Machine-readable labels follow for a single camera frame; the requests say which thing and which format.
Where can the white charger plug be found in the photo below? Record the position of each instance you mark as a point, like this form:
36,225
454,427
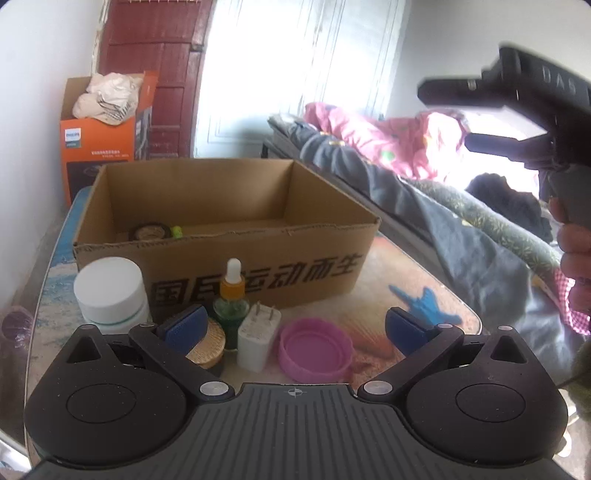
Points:
256,341

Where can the black electrical tape roll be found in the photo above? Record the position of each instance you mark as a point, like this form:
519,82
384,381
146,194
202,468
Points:
150,232

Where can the orange printed carton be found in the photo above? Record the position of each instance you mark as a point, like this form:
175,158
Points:
92,147

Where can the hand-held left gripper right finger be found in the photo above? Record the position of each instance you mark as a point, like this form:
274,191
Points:
406,330

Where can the person's right forearm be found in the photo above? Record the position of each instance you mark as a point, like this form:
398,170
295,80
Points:
575,300

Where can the pink plastic lid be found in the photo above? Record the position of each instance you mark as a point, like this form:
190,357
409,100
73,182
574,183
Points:
314,346

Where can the white pill bottle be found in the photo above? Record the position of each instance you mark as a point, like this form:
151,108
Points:
108,286

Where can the pink floral blanket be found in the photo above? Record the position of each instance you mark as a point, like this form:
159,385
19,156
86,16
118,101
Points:
369,138

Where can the green dropper bottle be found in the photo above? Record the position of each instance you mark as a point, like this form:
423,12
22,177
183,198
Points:
231,323

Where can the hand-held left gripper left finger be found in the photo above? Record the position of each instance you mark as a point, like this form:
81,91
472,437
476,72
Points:
184,325

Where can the dark cloth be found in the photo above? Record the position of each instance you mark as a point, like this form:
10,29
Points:
508,207

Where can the dark red wooden door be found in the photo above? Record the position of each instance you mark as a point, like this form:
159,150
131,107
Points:
157,46

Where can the green lip balm stick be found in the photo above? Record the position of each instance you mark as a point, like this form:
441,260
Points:
176,230

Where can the large brown cardboard box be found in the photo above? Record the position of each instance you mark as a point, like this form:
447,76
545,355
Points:
300,272

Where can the beige crumpled cloth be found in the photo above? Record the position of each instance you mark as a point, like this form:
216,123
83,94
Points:
108,99

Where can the person's right hand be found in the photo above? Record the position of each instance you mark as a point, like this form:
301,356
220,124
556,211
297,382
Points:
575,249

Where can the white panelled wardrobe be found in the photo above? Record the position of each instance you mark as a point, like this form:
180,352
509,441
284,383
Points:
300,60

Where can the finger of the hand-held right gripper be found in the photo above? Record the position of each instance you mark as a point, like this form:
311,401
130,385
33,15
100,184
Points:
461,92
503,146

